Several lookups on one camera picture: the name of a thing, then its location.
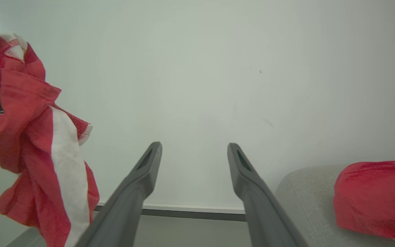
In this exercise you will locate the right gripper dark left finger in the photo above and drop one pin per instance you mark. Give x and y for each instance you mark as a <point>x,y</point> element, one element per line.
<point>125,206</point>

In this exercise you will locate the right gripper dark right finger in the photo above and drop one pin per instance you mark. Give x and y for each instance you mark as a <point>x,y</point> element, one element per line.
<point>262,209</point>

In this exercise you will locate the plain red shirt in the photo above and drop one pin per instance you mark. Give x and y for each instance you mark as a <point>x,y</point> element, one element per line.
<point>379,199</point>

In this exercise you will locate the grey fabric sofa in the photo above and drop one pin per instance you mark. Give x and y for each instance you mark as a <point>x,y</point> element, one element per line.
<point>307,209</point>

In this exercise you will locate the white and black baseboard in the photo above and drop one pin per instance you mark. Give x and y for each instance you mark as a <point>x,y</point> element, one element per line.
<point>197,211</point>

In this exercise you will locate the red garment with white stripe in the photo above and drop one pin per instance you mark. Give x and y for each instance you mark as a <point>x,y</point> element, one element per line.
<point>29,147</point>

